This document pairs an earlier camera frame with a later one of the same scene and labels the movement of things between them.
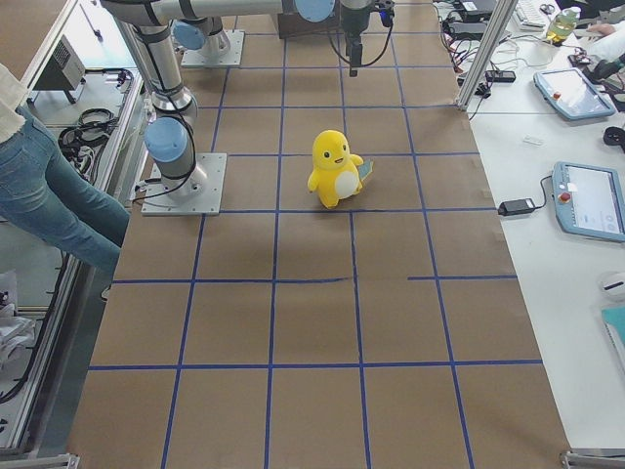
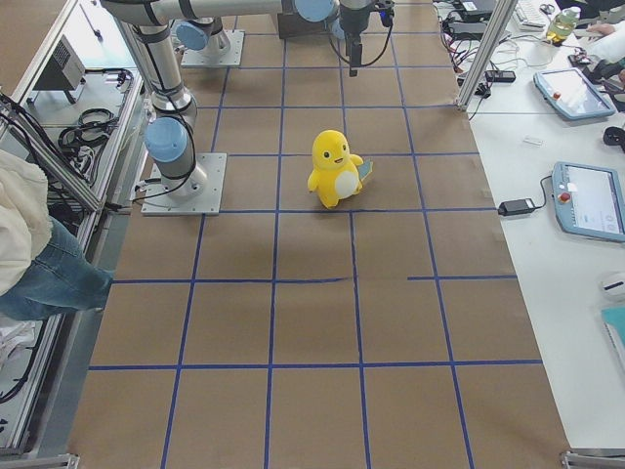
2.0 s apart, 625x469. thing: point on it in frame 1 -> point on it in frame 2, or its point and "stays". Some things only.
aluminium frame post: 501,14 stays
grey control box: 65,70 stays
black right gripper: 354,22 stays
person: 39,193 -> 45,272
